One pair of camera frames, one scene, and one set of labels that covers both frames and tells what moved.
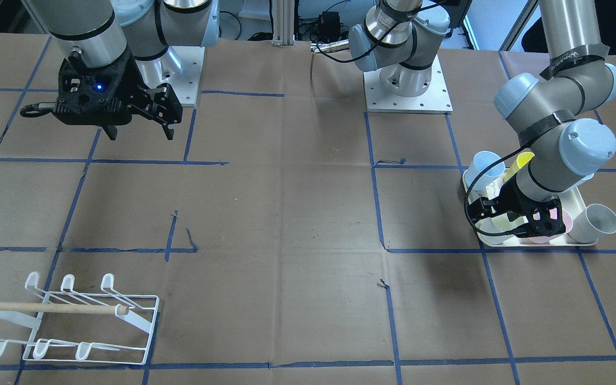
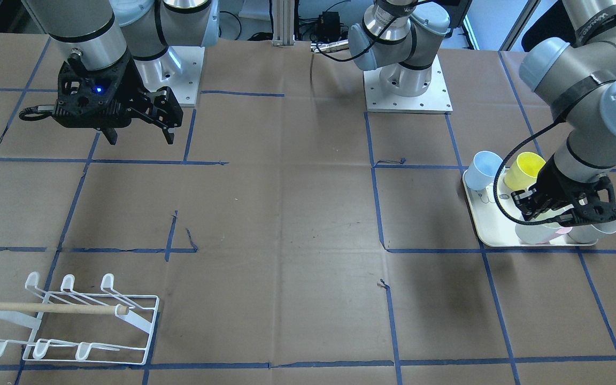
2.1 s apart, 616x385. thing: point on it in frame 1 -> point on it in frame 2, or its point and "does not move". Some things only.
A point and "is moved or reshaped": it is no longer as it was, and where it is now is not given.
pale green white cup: [500, 224] is moved or reshaped
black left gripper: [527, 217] -> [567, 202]
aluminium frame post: [283, 23] does not move
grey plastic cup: [588, 226] does not move
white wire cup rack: [81, 338] does not move
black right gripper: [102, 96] does not move
